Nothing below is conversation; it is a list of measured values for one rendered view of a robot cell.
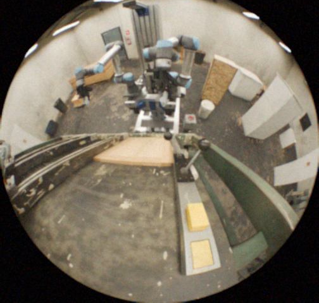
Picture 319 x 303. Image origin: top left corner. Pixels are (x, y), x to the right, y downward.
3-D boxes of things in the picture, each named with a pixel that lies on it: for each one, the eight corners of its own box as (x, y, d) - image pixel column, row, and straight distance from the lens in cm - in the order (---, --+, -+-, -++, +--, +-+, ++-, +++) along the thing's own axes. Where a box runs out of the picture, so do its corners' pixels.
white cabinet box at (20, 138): (54, 146, 457) (14, 123, 423) (50, 160, 460) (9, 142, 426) (49, 145, 514) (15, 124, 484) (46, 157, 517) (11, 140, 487)
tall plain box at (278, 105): (257, 124, 376) (291, 90, 332) (262, 141, 354) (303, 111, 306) (239, 117, 313) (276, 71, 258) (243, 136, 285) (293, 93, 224)
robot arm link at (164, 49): (175, 43, 59) (169, 37, 52) (174, 62, 56) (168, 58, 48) (161, 44, 62) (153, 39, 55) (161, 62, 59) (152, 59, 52)
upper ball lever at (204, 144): (185, 173, 33) (209, 140, 31) (188, 180, 30) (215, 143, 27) (176, 169, 31) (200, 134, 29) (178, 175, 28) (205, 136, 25)
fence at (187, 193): (174, 139, 96) (174, 135, 96) (210, 269, 22) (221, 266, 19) (169, 139, 96) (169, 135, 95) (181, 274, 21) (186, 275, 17)
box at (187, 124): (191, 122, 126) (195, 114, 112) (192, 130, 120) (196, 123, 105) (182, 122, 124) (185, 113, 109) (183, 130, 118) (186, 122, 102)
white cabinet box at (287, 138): (282, 136, 562) (292, 129, 543) (285, 149, 548) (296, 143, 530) (279, 135, 521) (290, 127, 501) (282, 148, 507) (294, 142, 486)
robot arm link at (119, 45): (131, 45, 117) (101, 76, 87) (123, 47, 124) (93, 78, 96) (127, 37, 114) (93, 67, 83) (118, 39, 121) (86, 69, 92)
